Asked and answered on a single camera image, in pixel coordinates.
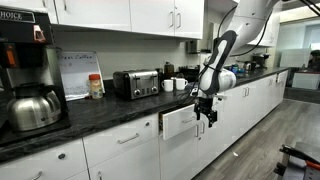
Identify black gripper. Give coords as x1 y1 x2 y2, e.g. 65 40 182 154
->
194 98 217 128

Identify white drawer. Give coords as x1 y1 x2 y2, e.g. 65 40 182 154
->
159 104 197 140

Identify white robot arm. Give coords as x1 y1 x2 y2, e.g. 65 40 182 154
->
194 0 280 128

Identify white mug right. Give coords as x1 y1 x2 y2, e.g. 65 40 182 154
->
176 78 188 90

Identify white mug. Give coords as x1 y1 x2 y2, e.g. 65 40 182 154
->
161 79 173 92
176 78 188 90

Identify white mug left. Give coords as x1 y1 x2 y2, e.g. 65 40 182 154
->
161 79 173 92

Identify dark glass jar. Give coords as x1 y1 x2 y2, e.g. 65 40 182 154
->
164 62 174 79

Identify white lower cabinet row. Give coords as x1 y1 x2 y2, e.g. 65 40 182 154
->
0 70 287 180

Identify chrome four slot toaster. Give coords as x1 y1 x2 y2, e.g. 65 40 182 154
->
113 69 160 100

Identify white upper cabinets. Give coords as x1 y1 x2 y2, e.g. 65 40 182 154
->
0 0 204 39

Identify orange lid creamer jar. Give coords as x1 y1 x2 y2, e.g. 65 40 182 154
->
89 74 103 99

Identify handwritten whiteboard sign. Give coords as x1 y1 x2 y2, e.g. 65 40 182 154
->
58 51 105 101

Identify steel coffee carafe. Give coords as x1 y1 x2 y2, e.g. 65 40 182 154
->
7 83 66 131

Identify black coffee brewing machine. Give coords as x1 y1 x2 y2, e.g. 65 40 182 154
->
0 6 70 146

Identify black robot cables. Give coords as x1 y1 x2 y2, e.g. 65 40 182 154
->
176 3 278 107

